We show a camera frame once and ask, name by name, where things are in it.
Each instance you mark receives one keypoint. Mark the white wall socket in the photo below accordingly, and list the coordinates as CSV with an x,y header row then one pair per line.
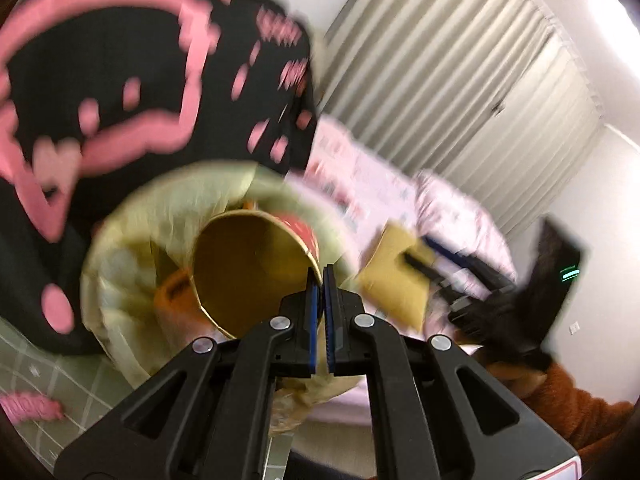
x,y
575,327

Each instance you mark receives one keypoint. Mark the pink wrapper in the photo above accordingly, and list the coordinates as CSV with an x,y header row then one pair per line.
x,y
30,406

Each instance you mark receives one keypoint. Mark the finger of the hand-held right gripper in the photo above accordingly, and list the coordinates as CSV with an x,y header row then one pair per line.
x,y
425,269
470,260

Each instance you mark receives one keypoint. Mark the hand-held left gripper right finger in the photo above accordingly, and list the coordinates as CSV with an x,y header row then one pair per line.
x,y
330,320

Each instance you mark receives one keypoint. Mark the pink floral blanket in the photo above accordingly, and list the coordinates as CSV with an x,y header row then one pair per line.
x,y
375,190

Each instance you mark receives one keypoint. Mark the bin with yellow-green bag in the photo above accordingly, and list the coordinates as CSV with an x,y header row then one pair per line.
x,y
130,260

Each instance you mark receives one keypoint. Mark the person's right forearm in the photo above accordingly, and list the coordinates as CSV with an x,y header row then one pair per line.
x,y
575,405

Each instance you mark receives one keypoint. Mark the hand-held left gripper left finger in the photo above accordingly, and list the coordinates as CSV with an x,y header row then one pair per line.
x,y
312,320

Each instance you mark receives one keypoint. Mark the green grid sheet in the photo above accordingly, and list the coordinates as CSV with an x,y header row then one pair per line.
x,y
60,375

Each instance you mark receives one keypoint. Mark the orange snack wrapper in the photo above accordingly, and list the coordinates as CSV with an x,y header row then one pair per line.
x,y
172,295

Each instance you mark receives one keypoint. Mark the paper cup with red outside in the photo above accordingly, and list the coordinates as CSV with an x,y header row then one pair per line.
x,y
240,270

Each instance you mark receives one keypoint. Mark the beige pleated curtain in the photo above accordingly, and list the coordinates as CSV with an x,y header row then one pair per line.
x,y
450,85

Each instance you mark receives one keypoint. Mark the black cushion with pink print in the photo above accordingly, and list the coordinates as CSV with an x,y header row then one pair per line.
x,y
100,60

